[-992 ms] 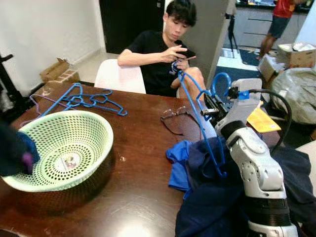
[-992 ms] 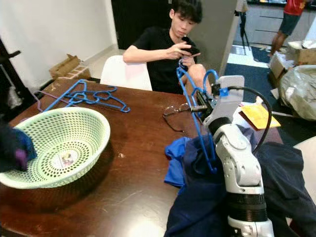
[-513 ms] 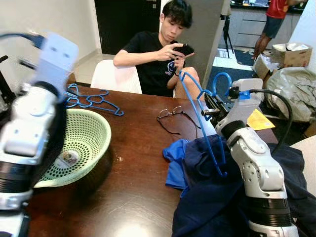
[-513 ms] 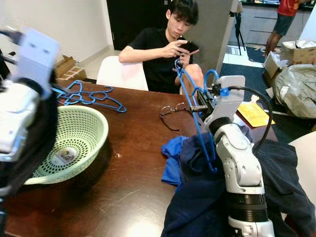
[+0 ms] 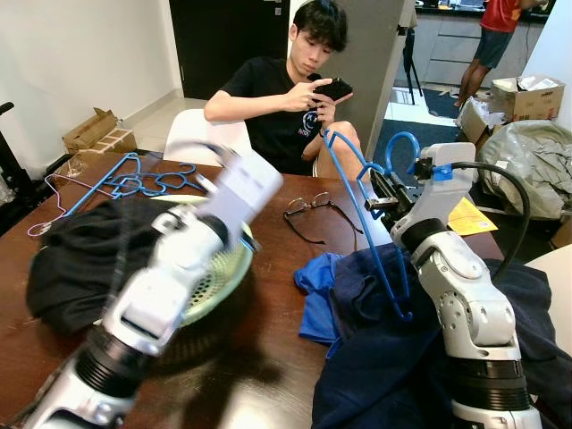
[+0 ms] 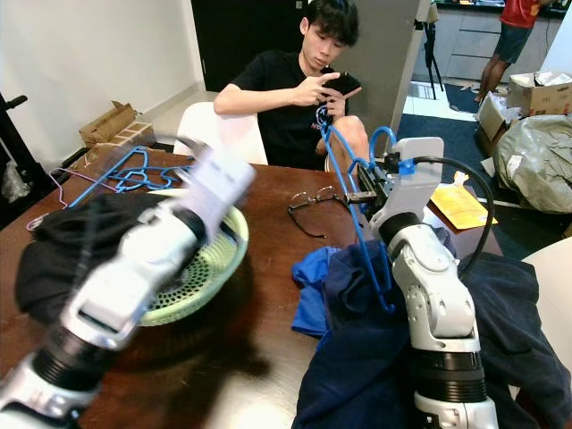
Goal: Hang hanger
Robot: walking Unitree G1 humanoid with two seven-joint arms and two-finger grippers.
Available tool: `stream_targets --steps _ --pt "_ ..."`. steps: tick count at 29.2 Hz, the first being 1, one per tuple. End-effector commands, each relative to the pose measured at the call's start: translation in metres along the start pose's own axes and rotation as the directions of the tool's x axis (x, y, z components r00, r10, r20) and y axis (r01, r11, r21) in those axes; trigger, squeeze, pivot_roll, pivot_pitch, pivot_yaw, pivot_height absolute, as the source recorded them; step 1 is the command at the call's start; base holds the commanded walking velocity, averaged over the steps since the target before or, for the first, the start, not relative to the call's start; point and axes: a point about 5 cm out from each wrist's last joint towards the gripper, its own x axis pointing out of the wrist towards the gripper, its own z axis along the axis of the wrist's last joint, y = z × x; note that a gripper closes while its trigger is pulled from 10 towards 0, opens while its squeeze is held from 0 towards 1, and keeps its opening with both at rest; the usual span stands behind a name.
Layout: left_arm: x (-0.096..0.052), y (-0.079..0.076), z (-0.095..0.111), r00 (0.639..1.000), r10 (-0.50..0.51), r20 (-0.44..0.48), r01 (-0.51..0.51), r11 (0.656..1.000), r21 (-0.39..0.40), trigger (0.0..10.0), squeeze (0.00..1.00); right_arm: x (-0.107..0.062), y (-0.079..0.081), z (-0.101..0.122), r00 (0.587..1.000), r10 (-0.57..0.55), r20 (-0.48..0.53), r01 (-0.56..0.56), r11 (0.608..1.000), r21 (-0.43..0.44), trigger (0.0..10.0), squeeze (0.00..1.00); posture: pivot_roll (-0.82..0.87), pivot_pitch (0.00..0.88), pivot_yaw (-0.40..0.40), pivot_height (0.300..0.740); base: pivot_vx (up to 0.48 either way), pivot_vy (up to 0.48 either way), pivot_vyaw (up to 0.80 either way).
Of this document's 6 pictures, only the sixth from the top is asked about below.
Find blue plastic hanger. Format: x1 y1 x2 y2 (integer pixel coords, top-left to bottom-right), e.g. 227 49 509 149
67 147 189 211
112 161 198 193
317 123 399 315

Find black phone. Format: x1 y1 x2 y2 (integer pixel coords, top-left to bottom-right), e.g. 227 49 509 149
322 71 363 97

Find black shirt with print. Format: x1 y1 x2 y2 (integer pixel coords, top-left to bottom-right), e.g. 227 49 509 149
13 190 189 327

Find person's left hand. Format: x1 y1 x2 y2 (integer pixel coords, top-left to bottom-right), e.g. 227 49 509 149
317 89 349 119

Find person's right hand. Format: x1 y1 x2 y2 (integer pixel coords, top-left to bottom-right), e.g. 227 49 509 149
293 73 336 108

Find black rimmed eyeglasses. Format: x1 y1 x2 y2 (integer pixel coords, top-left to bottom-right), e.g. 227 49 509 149
288 188 363 240

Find yellow paper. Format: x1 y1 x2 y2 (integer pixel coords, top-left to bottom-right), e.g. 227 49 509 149
429 183 499 231

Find dark blue rug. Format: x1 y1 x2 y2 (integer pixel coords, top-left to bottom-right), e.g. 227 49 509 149
398 112 515 193

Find person in black shirt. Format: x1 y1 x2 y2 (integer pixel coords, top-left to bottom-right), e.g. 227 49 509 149
213 0 372 172

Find bright blue cloth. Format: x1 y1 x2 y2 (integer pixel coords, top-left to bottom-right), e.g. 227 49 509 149
290 246 342 341

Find black tripod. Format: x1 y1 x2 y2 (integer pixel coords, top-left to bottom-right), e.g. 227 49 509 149
420 25 448 92

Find white chair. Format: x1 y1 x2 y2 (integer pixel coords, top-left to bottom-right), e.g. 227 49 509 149
520 237 572 403
174 101 269 166

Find large grey plastic bag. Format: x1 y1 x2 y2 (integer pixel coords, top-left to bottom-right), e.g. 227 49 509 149
493 114 572 214

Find grey kitchen cabinets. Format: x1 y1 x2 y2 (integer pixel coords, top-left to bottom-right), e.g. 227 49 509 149
433 4 572 83

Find navy blue garment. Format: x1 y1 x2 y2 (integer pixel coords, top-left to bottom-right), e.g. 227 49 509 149
290 225 572 429

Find green plastic basket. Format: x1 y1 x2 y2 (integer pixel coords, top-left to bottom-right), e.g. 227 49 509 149
139 188 249 329

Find cardboard box with paper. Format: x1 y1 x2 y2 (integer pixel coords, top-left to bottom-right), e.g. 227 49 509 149
505 70 572 117

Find black metal stand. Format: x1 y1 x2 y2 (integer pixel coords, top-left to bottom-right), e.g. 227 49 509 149
0 94 41 208

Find black room door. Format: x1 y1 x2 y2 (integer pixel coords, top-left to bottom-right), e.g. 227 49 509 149
189 0 314 92

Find person in red shirt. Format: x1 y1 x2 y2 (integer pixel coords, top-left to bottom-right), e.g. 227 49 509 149
474 0 553 104

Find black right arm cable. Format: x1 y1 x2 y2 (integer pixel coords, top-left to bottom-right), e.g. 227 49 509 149
398 154 497 278

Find purple wire hanger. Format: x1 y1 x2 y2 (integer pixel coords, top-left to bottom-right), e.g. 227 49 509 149
25 165 108 231

